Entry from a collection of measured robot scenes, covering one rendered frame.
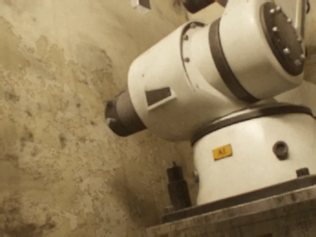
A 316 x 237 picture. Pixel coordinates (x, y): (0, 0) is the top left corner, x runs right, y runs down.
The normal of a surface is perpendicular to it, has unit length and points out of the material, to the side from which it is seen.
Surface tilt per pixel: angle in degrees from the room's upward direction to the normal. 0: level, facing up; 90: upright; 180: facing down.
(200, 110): 141
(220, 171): 90
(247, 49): 108
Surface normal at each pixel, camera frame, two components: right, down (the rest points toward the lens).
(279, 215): -0.66, -0.09
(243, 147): -0.38, -0.19
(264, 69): -0.33, 0.61
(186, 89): -0.54, 0.39
